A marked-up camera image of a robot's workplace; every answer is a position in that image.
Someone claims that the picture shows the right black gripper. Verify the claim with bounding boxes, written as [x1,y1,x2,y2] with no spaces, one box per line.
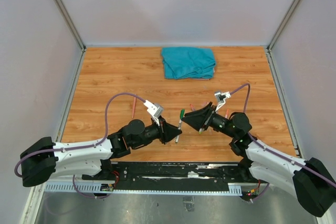
[182,102,237,138]

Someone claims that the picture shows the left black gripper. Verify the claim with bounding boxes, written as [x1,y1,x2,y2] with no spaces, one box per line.
[131,115,182,148]

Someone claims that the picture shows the pink pen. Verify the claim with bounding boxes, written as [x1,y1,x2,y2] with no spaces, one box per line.
[132,97,137,118]

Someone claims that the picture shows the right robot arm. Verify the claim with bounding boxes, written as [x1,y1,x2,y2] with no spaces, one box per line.
[182,103,335,217]

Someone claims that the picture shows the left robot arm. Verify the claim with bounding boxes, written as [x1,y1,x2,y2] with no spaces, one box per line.
[17,117,182,187]

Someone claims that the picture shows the black tipped white pen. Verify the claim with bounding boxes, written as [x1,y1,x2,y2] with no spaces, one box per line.
[175,109,185,144]

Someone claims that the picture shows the teal folded cloth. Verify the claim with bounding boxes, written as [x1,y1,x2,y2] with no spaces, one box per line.
[161,47,216,80]

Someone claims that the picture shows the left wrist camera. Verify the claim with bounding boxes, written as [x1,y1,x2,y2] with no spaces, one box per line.
[143,100,164,118]

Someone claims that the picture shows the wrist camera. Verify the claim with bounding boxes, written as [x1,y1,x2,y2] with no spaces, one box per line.
[214,91,231,111]
[143,100,164,118]

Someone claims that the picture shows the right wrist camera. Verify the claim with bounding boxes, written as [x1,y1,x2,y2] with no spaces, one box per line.
[214,91,231,111]

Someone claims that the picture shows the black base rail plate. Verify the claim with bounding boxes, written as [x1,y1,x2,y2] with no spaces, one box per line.
[81,162,258,191]

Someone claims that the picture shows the grey slotted cable duct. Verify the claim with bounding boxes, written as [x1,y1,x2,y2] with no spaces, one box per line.
[45,182,242,196]

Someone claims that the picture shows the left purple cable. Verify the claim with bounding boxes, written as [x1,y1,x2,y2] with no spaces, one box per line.
[14,92,146,177]

